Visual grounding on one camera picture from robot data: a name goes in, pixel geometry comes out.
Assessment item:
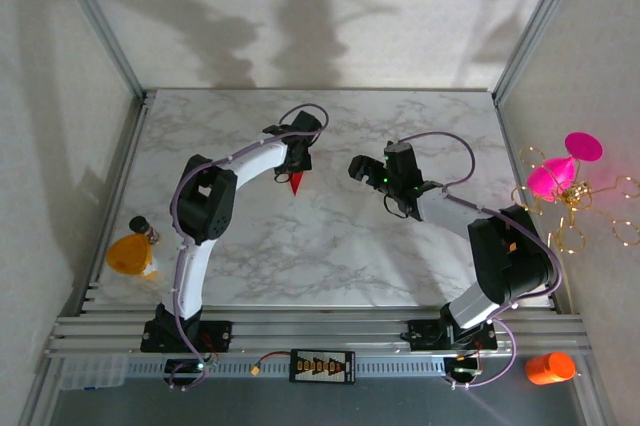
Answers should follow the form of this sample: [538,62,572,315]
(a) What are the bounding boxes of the small dark capped bottle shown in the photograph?
[128,215,162,246]

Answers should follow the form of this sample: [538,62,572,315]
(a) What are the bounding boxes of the small black controller board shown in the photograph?
[444,355,484,378]
[164,358,211,378]

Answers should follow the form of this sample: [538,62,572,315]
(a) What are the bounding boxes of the black power distribution board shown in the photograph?
[289,348,356,385]

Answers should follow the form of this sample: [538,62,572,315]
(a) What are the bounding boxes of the orange plastic bottle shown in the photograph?
[105,233,160,281]

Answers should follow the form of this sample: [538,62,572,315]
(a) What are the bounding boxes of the orange plastic cylinder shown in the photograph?
[524,351,577,386]

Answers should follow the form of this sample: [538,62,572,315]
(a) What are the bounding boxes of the clear plastic organizer box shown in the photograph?
[59,354,129,392]

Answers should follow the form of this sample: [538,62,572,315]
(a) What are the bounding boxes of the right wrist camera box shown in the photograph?
[382,141,420,182]

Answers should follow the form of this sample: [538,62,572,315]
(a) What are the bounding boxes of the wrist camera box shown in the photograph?
[263,110,322,137]
[382,141,420,182]

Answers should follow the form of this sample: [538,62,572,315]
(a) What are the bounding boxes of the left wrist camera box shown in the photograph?
[263,110,322,137]

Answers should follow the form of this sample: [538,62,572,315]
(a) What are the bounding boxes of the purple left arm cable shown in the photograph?
[169,103,330,392]

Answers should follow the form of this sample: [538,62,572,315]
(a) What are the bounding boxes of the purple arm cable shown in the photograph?
[392,131,564,392]
[169,103,330,392]

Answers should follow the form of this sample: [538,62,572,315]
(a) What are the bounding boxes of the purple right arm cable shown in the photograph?
[392,131,564,392]

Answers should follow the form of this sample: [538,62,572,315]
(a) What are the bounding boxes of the aluminium side rail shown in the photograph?
[74,93,154,317]
[493,98,559,315]

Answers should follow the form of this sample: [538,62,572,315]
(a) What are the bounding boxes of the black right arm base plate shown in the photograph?
[406,318,499,352]

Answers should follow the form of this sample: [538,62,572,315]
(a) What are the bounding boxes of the gold wire pink decoration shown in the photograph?
[510,131,640,255]

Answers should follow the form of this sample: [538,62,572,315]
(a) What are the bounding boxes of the aluminium rail beams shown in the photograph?
[43,313,591,360]

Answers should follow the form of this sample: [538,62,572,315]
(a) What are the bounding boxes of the grey slotted cable duct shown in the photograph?
[124,355,451,380]

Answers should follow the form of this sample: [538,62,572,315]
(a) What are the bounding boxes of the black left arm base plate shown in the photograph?
[140,319,234,354]

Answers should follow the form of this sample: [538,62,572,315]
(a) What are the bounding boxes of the red wire yellow connector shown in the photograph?
[248,352,293,378]

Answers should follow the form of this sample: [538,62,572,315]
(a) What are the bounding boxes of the aluminium frame post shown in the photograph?
[492,0,591,105]
[47,0,147,103]

